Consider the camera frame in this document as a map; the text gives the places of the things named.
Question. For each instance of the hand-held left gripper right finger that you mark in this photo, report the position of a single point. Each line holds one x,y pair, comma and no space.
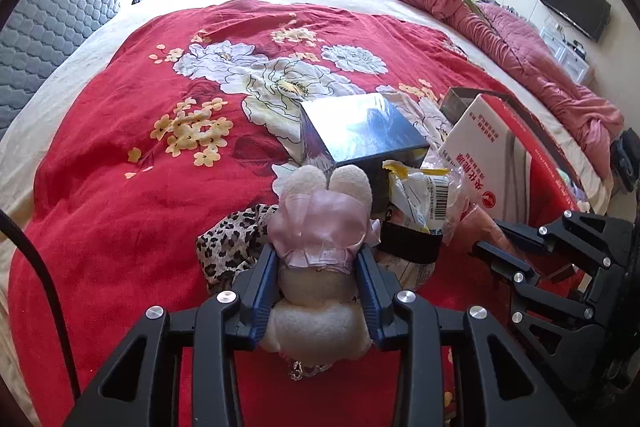
369,292

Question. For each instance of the pink towel packet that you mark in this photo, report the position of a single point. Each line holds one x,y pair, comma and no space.
475,232

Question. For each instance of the grey quilted headboard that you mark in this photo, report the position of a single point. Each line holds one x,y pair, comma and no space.
60,7

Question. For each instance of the white drawer unit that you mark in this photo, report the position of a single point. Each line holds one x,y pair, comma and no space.
567,54

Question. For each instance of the plush rabbit purple dress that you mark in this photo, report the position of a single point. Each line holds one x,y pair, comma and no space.
582,199

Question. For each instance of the red tissue pack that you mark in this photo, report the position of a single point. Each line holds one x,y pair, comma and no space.
485,147

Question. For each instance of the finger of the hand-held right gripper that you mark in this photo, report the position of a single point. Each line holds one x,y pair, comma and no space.
520,297
585,237

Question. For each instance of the pink quilt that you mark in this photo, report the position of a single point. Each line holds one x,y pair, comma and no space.
550,72

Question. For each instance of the leopard print scrunchie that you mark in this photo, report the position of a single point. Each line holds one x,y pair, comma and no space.
225,247

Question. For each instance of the black television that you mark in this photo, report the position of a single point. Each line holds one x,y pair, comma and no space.
572,2

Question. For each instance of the yellow snack packet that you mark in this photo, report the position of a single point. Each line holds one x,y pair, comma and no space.
415,197

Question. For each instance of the shallow grey box pink inside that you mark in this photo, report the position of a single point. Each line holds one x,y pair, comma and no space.
457,104

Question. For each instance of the green white tissue packet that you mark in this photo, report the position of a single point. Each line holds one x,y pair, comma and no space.
567,179

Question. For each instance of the red floral blanket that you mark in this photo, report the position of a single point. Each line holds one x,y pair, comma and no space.
125,207

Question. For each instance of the shiny black box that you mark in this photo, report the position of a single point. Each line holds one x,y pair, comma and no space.
360,127

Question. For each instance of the plush rabbit pink dress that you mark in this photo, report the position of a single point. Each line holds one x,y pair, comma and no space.
320,327

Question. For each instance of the clear plastic bag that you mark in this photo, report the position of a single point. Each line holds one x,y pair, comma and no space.
405,276

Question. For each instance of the green cloth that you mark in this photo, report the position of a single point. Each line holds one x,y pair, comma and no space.
471,1

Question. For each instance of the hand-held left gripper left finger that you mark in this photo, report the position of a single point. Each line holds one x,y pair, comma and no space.
262,287

